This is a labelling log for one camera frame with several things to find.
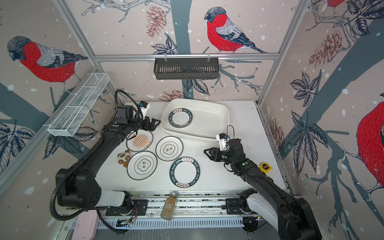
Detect sunburst plate left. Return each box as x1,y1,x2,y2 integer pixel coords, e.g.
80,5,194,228
126,130,154,152

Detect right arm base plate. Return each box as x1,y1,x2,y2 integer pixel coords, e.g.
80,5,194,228
224,198,251,215

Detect green rim plate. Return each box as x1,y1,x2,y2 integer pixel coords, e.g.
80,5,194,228
168,108,193,129
170,157,201,188

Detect white plastic bin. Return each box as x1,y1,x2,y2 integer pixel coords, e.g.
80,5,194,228
161,99,230,143

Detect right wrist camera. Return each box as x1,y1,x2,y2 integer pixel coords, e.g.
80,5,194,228
216,133,228,151

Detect black wall basket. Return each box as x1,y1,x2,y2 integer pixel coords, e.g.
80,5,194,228
154,58,220,80

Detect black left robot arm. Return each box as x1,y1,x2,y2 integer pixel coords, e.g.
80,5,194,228
50,101,161,221

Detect spice jar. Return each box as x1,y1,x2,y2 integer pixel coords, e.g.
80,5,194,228
161,192,178,221

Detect white flower plate upper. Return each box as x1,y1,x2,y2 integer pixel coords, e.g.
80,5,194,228
156,136,184,162

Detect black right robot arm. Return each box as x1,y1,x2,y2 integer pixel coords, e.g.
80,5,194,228
204,139,323,240

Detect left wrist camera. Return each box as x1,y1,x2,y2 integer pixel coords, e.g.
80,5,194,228
139,101,151,119

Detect yellow tape measure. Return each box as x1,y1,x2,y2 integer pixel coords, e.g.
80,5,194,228
259,162,273,174

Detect white wire mesh shelf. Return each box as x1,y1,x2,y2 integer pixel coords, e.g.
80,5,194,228
48,73,110,137

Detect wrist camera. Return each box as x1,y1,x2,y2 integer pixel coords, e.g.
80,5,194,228
139,101,151,119
216,133,228,151

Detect white flower plate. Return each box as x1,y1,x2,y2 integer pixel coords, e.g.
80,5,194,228
156,136,184,162
127,151,158,181

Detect white flower plate lower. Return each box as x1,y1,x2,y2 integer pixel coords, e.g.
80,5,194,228
127,151,158,181

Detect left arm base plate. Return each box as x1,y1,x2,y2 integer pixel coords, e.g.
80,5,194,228
105,199,148,217

